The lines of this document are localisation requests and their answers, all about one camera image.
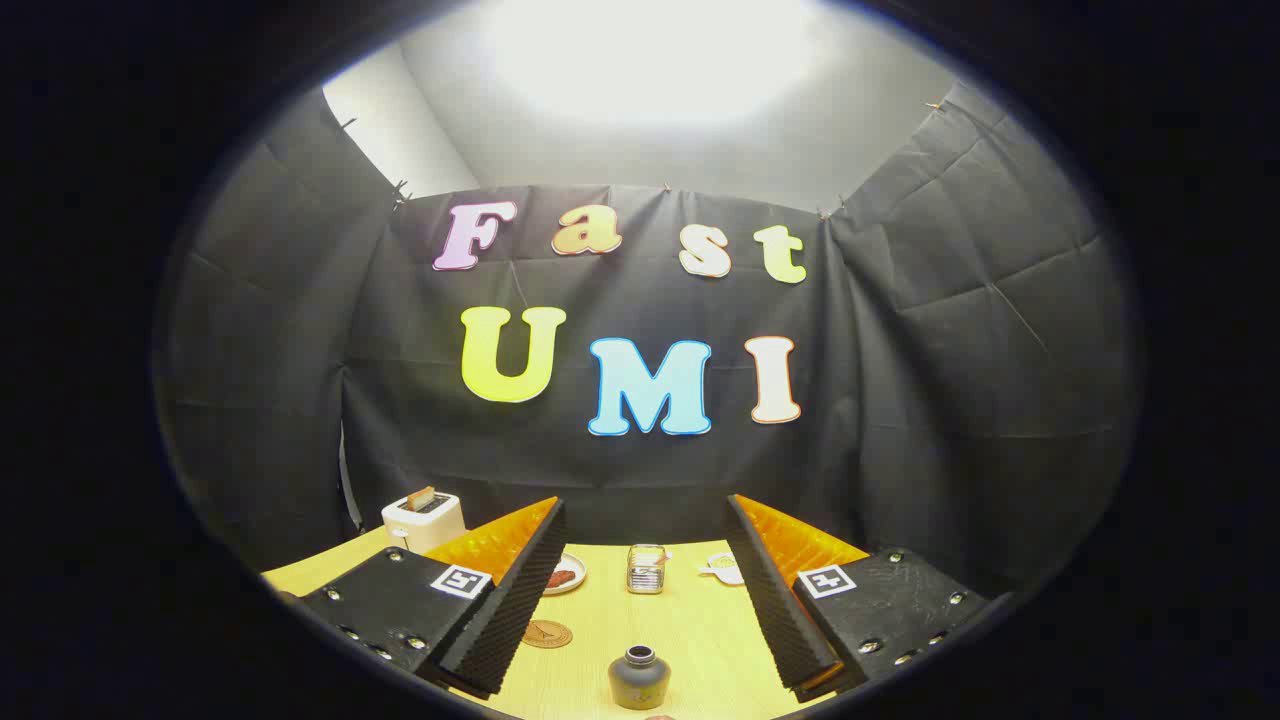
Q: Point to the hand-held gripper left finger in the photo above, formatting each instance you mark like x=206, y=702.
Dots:
x=520, y=610

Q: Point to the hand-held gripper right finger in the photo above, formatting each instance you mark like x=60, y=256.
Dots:
x=775, y=610

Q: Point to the round brown coaster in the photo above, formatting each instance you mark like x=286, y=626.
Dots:
x=547, y=634

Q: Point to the silver juice bottle green label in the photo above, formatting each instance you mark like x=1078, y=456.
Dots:
x=638, y=680

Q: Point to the brown fried food piece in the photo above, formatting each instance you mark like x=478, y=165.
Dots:
x=564, y=577

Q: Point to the white round plate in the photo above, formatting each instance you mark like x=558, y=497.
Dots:
x=572, y=587

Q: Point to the white divided condiment dish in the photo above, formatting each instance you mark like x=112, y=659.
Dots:
x=722, y=568

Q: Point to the light wooden table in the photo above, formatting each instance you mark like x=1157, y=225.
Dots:
x=690, y=630

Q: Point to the white toaster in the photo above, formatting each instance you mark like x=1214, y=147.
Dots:
x=425, y=525

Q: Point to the toast slice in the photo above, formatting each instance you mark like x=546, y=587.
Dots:
x=421, y=497

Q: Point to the black backdrop cloth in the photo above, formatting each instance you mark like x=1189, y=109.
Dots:
x=950, y=350

